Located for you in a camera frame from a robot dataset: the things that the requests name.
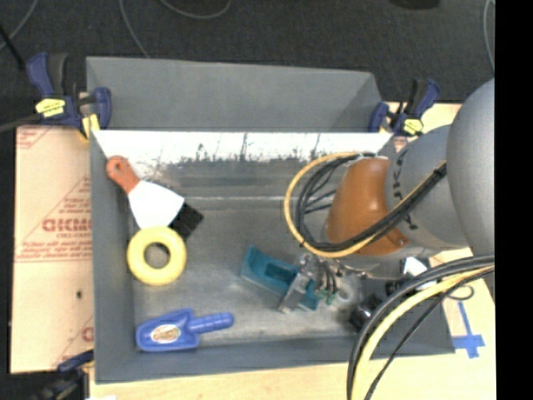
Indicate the teal plastic box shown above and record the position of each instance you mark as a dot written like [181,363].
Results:
[266,270]

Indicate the small black block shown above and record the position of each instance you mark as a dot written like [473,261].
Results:
[188,220]

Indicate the blue toy trowel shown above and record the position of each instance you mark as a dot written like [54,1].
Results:
[166,331]

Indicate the grey metal bin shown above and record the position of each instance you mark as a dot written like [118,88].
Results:
[233,98]

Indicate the brown cardboard board, red print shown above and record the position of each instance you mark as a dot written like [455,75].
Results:
[50,206]

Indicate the black cylinder on white bracket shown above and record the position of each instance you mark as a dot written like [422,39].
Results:
[361,316]

